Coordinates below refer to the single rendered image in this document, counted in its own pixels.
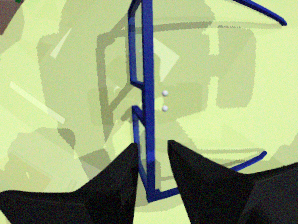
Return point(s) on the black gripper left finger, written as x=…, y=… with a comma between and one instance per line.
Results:
x=109, y=198

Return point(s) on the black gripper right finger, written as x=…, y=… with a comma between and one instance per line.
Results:
x=213, y=194

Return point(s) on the navy blue glasses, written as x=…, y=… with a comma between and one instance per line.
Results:
x=140, y=47

